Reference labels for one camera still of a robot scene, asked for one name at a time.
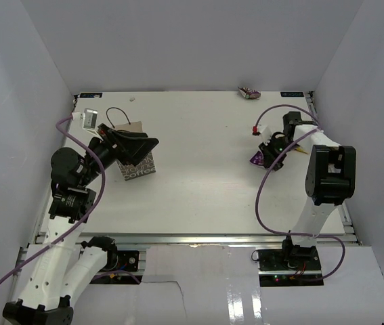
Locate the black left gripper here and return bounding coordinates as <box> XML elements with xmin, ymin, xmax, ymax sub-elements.
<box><xmin>79</xmin><ymin>123</ymin><xmax>158</xmax><ymax>187</ymax></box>

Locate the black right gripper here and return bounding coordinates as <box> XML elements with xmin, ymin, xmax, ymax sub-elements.
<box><xmin>259</xmin><ymin>135</ymin><xmax>300</xmax><ymax>168</ymax></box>

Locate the purple M&M snack packet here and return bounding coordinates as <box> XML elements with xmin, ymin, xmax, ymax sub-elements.
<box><xmin>249</xmin><ymin>151</ymin><xmax>264</xmax><ymax>167</ymax></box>

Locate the grey white paper coffee bag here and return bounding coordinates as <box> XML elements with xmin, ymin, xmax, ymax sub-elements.
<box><xmin>106</xmin><ymin>107</ymin><xmax>157</xmax><ymax>182</ymax></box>

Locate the purple brown snack wrapper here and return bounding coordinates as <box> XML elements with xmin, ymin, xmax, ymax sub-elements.
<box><xmin>238</xmin><ymin>87</ymin><xmax>261</xmax><ymax>100</ymax></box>

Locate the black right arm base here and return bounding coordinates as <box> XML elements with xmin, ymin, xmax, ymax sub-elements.
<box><xmin>251</xmin><ymin>249</ymin><xmax>324</xmax><ymax>288</ymax></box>

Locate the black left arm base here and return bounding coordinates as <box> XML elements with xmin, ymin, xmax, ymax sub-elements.
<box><xmin>100</xmin><ymin>250</ymin><xmax>140</xmax><ymax>272</ymax></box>

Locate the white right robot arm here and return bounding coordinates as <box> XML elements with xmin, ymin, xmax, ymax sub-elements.
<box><xmin>252</xmin><ymin>111</ymin><xmax>356</xmax><ymax>270</ymax></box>

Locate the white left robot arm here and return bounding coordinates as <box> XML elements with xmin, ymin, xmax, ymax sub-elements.
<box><xmin>3</xmin><ymin>124</ymin><xmax>159</xmax><ymax>324</ymax></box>

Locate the blue corner label right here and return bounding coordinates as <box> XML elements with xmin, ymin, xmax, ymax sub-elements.
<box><xmin>280</xmin><ymin>91</ymin><xmax>304</xmax><ymax>98</ymax></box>

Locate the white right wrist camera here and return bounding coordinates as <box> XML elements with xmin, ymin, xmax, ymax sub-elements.
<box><xmin>252</xmin><ymin>125</ymin><xmax>272</xmax><ymax>143</ymax></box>

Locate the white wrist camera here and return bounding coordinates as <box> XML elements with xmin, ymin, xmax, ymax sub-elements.
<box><xmin>252</xmin><ymin>125</ymin><xmax>272</xmax><ymax>143</ymax></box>
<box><xmin>71</xmin><ymin>108</ymin><xmax>99</xmax><ymax>137</ymax></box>

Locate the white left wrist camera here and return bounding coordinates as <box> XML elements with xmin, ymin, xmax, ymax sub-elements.
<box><xmin>71</xmin><ymin>108</ymin><xmax>99</xmax><ymax>137</ymax></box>

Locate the aluminium front rail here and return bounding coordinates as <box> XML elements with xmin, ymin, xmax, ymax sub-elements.
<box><xmin>35</xmin><ymin>233</ymin><xmax>360</xmax><ymax>247</ymax></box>

